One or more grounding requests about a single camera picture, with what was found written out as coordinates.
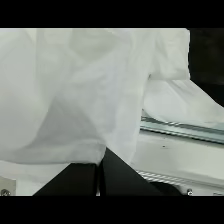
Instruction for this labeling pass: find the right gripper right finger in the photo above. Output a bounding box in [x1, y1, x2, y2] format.
[99, 147, 165, 196]

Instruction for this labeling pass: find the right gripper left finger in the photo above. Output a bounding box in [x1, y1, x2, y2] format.
[33, 162, 100, 196]

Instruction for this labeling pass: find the white long-sleeved shirt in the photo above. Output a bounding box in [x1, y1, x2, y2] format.
[0, 28, 224, 165]

